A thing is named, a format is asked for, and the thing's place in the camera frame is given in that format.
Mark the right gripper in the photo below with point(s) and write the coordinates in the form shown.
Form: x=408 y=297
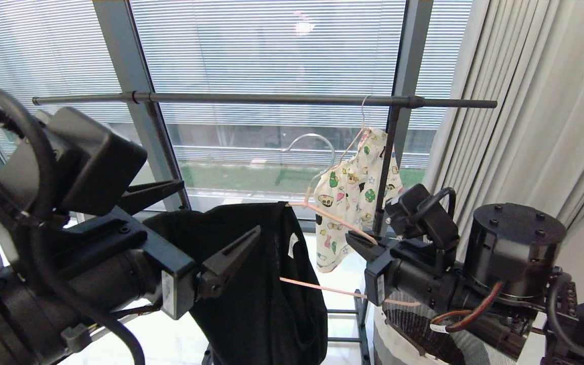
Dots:
x=413 y=284

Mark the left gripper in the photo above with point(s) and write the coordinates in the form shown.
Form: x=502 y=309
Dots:
x=135 y=268

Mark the pink clothes hanger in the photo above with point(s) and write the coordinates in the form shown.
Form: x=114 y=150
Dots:
x=353 y=147
x=342 y=220

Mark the black garment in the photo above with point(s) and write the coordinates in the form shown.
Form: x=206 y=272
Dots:
x=256 y=304

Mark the cream printed garment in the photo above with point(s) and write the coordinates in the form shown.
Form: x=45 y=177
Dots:
x=353 y=203

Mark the white laundry basket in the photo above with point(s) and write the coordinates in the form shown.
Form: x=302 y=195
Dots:
x=408 y=324

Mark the black clothes rack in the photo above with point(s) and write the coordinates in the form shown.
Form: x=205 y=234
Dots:
x=271 y=99

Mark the beige curtain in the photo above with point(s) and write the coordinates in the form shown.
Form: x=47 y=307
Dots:
x=535 y=126

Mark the window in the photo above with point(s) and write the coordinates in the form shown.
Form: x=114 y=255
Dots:
x=271 y=50

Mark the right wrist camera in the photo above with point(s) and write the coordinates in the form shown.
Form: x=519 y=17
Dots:
x=403 y=208

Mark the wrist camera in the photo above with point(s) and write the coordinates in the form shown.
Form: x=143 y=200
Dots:
x=403 y=208
x=94 y=157

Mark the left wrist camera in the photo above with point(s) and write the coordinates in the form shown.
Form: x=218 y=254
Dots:
x=94 y=157

